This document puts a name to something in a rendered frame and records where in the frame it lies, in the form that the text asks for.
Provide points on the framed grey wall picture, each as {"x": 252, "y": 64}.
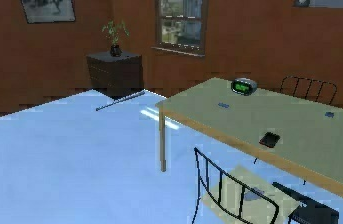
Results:
{"x": 48, "y": 10}

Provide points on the black metal chair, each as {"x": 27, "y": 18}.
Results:
{"x": 315, "y": 210}
{"x": 332, "y": 87}

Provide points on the dark brown chest of drawers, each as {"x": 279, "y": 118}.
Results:
{"x": 115, "y": 71}

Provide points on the black metal chair tan seat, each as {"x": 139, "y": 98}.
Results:
{"x": 239, "y": 196}

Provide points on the pale wooden table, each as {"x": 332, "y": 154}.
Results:
{"x": 279, "y": 123}

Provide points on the grey alarm clock green display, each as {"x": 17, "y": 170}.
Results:
{"x": 243, "y": 87}

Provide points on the green house plant black pot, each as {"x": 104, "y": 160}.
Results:
{"x": 115, "y": 50}

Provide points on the black mobile phone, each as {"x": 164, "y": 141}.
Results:
{"x": 269, "y": 139}

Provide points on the small blue flat object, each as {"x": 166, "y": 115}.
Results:
{"x": 329, "y": 114}
{"x": 223, "y": 105}

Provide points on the brown framed window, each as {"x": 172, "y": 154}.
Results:
{"x": 181, "y": 23}

